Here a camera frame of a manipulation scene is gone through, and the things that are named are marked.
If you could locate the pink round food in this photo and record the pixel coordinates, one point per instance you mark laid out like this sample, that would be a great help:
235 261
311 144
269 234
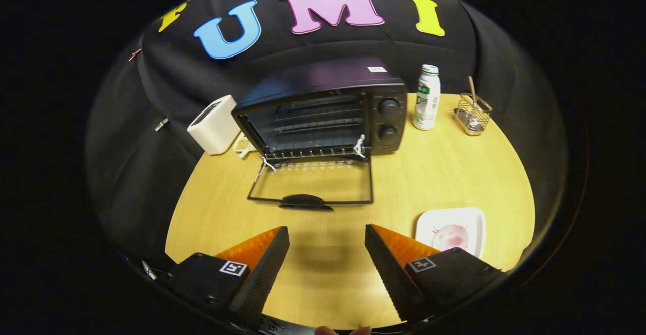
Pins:
450 236

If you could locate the red clip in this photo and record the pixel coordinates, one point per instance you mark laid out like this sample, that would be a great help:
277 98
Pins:
134 54

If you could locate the white pop-up toaster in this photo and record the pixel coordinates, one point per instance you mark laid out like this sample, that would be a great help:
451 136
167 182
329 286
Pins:
214 128

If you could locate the white bottle green label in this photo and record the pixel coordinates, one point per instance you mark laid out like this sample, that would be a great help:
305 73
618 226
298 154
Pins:
426 103

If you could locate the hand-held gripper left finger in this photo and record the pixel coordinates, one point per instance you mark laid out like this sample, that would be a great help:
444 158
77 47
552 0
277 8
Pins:
262 274

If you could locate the silver clip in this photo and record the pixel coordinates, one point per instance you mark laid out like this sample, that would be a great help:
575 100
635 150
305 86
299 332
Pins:
161 124

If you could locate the white square plate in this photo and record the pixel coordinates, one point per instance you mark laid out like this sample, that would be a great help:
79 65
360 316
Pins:
469 219

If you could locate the black toaster oven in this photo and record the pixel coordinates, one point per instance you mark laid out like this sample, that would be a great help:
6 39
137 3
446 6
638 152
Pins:
323 80

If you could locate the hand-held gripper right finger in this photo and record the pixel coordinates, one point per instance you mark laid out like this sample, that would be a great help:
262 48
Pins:
386 269

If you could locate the small beige item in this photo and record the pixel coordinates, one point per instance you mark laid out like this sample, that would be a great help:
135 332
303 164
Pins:
244 145

